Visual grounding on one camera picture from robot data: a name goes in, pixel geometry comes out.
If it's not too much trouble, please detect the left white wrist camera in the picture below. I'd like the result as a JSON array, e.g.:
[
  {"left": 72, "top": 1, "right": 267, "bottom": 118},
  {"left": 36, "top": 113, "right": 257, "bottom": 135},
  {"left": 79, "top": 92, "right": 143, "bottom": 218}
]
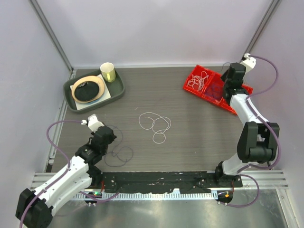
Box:
[{"left": 81, "top": 114, "right": 105, "bottom": 133}]

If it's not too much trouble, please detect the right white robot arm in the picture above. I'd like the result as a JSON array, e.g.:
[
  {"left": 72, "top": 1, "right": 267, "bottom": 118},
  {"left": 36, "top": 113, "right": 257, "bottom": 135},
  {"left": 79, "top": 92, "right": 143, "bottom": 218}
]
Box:
[{"left": 214, "top": 62, "right": 280, "bottom": 188}]

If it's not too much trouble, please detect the white thin cable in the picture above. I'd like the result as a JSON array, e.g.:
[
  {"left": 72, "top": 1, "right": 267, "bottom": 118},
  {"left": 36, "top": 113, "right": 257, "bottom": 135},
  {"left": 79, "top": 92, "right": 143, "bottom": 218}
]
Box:
[
  {"left": 186, "top": 69, "right": 211, "bottom": 91},
  {"left": 138, "top": 112, "right": 171, "bottom": 144}
]

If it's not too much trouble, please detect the red plastic divided bin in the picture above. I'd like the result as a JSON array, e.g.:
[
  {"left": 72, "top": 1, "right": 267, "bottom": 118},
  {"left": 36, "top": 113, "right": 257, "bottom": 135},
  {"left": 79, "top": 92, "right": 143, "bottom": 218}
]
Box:
[{"left": 183, "top": 65, "right": 253, "bottom": 114}]

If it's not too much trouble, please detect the dark green plastic tray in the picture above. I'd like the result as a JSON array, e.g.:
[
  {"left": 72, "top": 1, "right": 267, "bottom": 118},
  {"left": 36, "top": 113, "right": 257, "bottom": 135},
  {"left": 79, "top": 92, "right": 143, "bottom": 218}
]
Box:
[{"left": 63, "top": 69, "right": 125, "bottom": 114}]

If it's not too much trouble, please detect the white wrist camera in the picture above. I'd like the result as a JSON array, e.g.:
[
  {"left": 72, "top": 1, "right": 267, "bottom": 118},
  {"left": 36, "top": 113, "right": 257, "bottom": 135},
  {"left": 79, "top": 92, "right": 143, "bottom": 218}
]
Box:
[
  {"left": 240, "top": 53, "right": 257, "bottom": 74},
  {"left": 81, "top": 114, "right": 105, "bottom": 133}
]

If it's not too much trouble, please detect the slotted cable duct rail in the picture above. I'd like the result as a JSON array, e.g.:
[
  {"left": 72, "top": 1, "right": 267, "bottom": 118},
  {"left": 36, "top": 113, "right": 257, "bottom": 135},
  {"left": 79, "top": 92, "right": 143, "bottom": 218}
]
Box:
[{"left": 71, "top": 191, "right": 218, "bottom": 201}]

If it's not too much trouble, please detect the wooden ring with black disc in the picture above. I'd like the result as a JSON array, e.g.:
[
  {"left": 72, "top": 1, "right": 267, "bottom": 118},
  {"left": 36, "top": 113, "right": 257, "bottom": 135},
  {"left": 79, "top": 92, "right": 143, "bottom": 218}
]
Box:
[{"left": 72, "top": 75, "right": 106, "bottom": 104}]

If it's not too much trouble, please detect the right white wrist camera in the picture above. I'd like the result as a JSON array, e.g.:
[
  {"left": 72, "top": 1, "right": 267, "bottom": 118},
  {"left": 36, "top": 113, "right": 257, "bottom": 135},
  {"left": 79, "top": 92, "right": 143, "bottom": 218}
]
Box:
[{"left": 240, "top": 53, "right": 257, "bottom": 74}]

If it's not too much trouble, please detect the white paper sheet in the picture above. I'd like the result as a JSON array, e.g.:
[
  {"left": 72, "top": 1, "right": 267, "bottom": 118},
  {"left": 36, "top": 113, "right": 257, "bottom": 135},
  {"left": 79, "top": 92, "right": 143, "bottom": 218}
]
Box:
[{"left": 69, "top": 75, "right": 111, "bottom": 111}]

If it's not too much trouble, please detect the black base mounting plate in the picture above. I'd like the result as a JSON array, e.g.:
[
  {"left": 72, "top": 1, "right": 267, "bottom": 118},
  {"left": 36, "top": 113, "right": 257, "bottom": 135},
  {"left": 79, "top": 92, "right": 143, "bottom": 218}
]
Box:
[{"left": 103, "top": 171, "right": 243, "bottom": 194}]

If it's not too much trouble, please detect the cream yellow mug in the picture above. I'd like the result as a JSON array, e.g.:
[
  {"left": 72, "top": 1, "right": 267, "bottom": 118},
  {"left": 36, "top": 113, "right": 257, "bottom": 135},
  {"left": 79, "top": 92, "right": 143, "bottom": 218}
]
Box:
[{"left": 100, "top": 62, "right": 116, "bottom": 83}]

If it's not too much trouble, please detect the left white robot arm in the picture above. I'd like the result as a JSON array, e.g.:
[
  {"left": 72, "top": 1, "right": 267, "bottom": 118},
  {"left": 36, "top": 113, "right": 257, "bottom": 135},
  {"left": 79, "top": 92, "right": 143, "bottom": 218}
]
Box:
[{"left": 16, "top": 126, "right": 116, "bottom": 228}]

